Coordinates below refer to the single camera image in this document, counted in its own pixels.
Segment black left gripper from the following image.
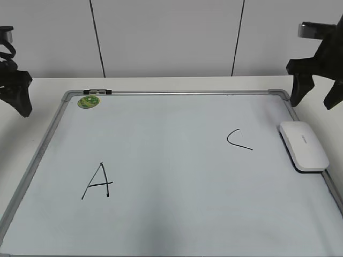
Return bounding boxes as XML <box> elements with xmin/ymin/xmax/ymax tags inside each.
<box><xmin>1</xmin><ymin>60</ymin><xmax>32</xmax><ymax>117</ymax></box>

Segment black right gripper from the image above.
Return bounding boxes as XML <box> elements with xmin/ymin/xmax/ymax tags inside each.
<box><xmin>286</xmin><ymin>19</ymin><xmax>343</xmax><ymax>110</ymax></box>

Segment white board eraser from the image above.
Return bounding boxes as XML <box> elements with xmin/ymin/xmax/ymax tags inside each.
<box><xmin>279</xmin><ymin>121</ymin><xmax>330</xmax><ymax>173</ymax></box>

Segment black and silver marker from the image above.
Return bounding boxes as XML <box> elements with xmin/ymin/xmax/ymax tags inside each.
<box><xmin>83</xmin><ymin>89</ymin><xmax>112</xmax><ymax>95</ymax></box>

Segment green round magnet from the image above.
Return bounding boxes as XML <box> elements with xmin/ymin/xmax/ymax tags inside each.
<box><xmin>77</xmin><ymin>95</ymin><xmax>100</xmax><ymax>109</ymax></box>

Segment white magnetic whiteboard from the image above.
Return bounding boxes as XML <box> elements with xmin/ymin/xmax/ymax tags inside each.
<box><xmin>1</xmin><ymin>89</ymin><xmax>342</xmax><ymax>256</ymax></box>

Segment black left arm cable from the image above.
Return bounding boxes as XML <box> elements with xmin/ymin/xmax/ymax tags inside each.
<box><xmin>0</xmin><ymin>41</ymin><xmax>17</xmax><ymax>65</ymax></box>

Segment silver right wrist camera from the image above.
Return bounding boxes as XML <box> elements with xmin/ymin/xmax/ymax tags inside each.
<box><xmin>297</xmin><ymin>22</ymin><xmax>336</xmax><ymax>40</ymax></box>

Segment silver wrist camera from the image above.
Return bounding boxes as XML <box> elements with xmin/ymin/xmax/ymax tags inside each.
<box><xmin>297</xmin><ymin>22</ymin><xmax>336</xmax><ymax>40</ymax></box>
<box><xmin>0</xmin><ymin>26</ymin><xmax>14</xmax><ymax>43</ymax></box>

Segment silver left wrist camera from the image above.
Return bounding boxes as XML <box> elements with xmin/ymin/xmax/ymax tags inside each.
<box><xmin>0</xmin><ymin>26</ymin><xmax>14</xmax><ymax>43</ymax></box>

